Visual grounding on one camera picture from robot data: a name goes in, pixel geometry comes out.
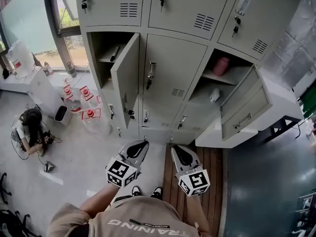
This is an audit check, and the person's right shoe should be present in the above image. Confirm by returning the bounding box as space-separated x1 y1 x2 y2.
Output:
150 186 163 199

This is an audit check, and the dark-framed window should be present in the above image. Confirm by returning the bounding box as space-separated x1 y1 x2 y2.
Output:
0 0 89 68

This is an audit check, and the grey metal rack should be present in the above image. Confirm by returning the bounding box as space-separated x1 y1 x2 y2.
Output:
291 194 316 237

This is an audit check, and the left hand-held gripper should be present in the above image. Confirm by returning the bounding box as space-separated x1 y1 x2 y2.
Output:
106 140 150 189

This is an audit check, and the white window sill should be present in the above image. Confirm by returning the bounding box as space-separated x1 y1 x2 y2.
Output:
0 68 99 93

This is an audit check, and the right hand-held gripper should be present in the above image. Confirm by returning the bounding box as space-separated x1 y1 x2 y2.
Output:
171 145 210 197

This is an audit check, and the brown wooden plank step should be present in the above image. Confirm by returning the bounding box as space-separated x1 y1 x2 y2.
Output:
162 144 224 237

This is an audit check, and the person's left forearm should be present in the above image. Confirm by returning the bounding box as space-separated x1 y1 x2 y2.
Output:
79 181 120 218

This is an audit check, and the white water dispenser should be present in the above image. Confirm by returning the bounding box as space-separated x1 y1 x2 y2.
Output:
26 67 65 117

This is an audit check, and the person's right forearm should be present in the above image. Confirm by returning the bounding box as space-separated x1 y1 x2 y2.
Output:
184 195 210 234

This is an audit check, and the grey waste bin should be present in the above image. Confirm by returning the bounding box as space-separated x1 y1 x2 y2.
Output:
54 105 73 127

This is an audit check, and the small grey floor device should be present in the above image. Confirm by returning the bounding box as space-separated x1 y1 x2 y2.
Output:
43 160 55 174

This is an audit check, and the dark thermos flask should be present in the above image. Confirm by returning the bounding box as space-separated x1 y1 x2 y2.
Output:
66 62 78 79

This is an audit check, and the black steel frame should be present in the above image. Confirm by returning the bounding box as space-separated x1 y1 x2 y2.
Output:
266 118 301 139

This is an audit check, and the white crumpled bag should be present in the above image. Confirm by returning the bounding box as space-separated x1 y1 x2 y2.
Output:
209 87 221 104

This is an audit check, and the red label drink bottle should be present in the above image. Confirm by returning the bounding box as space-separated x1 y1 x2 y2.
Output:
43 62 54 76

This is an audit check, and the silver foil-wrapped duct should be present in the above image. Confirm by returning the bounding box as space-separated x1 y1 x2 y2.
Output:
259 0 316 93

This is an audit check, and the white box-shaped beam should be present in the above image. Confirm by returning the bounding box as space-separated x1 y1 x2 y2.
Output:
195 67 305 149

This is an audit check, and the person's beige shirt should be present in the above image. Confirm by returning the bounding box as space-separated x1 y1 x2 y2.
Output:
46 196 210 237

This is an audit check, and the black cylindrical object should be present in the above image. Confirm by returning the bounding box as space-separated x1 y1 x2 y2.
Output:
110 45 120 63

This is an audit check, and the black office chair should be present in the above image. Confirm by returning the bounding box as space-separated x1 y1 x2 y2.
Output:
0 208 42 237
0 173 12 204

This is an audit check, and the green sheet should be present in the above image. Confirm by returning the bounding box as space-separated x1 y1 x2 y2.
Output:
297 85 316 118

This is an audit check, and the pink bottle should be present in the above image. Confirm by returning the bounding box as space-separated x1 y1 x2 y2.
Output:
212 56 230 78

